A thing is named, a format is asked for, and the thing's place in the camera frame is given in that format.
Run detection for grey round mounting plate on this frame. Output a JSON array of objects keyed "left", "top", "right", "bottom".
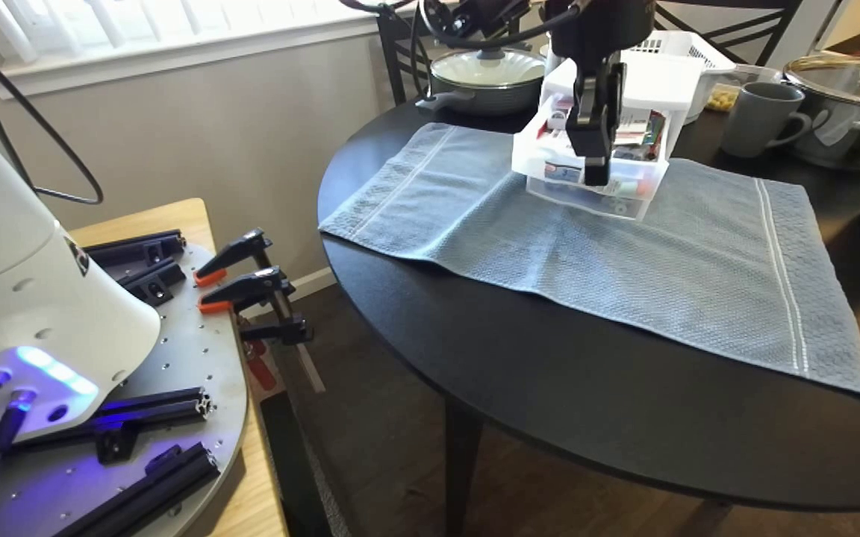
[{"left": 0, "top": 238, "right": 253, "bottom": 537}]

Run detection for dark metal chair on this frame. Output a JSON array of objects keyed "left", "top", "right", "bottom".
[
  {"left": 651, "top": 0, "right": 808, "bottom": 72},
  {"left": 372, "top": 0, "right": 436, "bottom": 108}
]

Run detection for black table leg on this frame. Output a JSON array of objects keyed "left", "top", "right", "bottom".
[{"left": 441, "top": 393, "right": 487, "bottom": 537}]

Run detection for black aluminium extrusion bar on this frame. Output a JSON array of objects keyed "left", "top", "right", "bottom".
[
  {"left": 51, "top": 384, "right": 215, "bottom": 452},
  {"left": 54, "top": 442, "right": 223, "bottom": 537}
]

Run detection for clear plastic drawer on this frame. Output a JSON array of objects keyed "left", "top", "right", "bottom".
[{"left": 507, "top": 96, "right": 674, "bottom": 224}]

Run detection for wooden side table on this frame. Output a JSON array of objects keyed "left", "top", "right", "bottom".
[{"left": 68, "top": 193, "right": 289, "bottom": 537}]

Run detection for black cable loop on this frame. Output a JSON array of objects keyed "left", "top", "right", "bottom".
[{"left": 0, "top": 20, "right": 106, "bottom": 209}]

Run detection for stainless steel pot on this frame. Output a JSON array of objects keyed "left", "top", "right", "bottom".
[{"left": 783, "top": 35, "right": 860, "bottom": 172}]

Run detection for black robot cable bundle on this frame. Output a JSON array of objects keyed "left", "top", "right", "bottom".
[{"left": 338, "top": 0, "right": 556, "bottom": 51}]

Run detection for white window sill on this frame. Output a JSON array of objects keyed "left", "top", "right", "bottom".
[{"left": 0, "top": 11, "right": 384, "bottom": 102}]

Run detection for white window blinds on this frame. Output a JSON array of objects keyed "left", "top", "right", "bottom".
[{"left": 0, "top": 0, "right": 356, "bottom": 65}]

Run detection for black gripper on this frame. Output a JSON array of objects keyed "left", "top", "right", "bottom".
[{"left": 542, "top": 0, "right": 656, "bottom": 191}]

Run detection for clamp with red handle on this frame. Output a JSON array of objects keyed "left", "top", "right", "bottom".
[{"left": 236, "top": 314, "right": 332, "bottom": 397}]

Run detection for black clamp with orange trigger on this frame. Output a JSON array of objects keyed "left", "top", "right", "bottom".
[
  {"left": 195, "top": 227, "right": 274, "bottom": 293},
  {"left": 198, "top": 266, "right": 299, "bottom": 323}
]

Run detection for grey mug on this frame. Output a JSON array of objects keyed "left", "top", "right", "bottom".
[{"left": 719, "top": 79, "right": 814, "bottom": 164}]

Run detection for light blue towel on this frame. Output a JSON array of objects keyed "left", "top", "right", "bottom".
[{"left": 317, "top": 118, "right": 860, "bottom": 403}]

